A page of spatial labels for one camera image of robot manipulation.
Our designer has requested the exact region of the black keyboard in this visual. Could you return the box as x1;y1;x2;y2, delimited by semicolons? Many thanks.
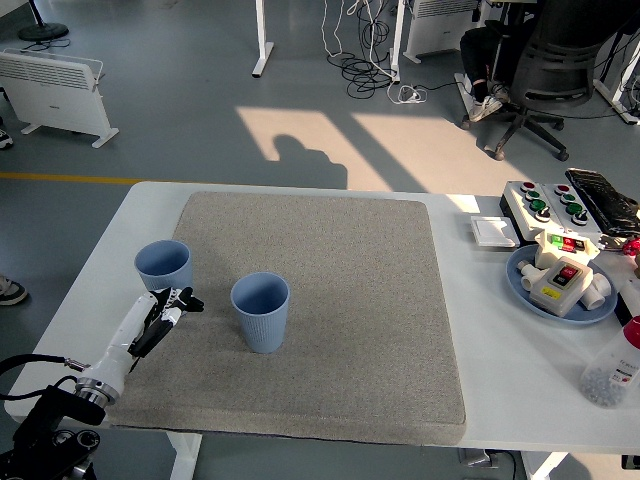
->
565;168;640;236

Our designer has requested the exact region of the white plug with cord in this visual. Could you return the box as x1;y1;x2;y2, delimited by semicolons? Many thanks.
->
388;83;430;106

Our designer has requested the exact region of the white wall switch plate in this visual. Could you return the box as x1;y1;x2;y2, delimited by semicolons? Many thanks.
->
469;216;519;250

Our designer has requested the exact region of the grey power strip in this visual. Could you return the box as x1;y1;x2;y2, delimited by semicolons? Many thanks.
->
457;448;516;470

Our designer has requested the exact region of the white desk leg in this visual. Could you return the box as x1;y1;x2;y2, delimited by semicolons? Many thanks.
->
251;0;276;78
593;0;640;126
387;0;407;84

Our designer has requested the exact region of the black office chair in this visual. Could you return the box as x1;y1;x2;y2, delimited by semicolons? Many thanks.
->
462;0;629;162

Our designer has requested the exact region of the white panel heater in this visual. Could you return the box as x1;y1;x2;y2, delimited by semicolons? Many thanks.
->
0;48;121;148
403;0;481;65

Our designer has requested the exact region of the blue ribbed cup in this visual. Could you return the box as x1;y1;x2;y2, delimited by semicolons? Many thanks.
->
230;272;291;355
133;240;194;301

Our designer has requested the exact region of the white green-red button box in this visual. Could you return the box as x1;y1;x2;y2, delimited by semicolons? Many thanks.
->
534;230;602;271

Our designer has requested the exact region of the blue plate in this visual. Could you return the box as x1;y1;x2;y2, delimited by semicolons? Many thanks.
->
506;244;620;327

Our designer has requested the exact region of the white table leg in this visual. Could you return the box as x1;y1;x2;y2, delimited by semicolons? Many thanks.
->
522;451;570;480
166;430;205;480

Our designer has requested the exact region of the clear bottle with red cap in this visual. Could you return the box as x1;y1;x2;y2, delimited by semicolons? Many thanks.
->
579;315;640;410

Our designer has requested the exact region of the black round stand base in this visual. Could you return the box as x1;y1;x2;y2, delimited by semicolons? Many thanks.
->
18;0;70;42

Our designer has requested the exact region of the person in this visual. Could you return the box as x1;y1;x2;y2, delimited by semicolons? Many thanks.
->
459;0;546;124

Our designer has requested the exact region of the person's dark shoe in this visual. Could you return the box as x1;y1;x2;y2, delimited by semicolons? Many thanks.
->
0;274;30;306

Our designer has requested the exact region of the grey-brown mat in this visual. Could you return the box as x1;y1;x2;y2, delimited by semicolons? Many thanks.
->
103;191;469;446

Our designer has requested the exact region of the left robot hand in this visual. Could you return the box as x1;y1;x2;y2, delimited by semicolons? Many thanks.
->
81;286;206;401

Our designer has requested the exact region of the white cable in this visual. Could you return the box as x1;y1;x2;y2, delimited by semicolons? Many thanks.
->
319;0;396;79

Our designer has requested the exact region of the black cable bundle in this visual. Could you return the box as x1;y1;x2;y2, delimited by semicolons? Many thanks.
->
341;0;401;100

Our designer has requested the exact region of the white push-button control box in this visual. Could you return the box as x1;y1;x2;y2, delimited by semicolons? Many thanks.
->
500;180;609;242

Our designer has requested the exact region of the white pipe fitting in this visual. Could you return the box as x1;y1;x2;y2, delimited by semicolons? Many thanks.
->
517;259;546;291
579;272;616;310

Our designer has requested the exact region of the white red-black switch box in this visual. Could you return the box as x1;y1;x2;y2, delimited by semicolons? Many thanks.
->
529;256;596;319

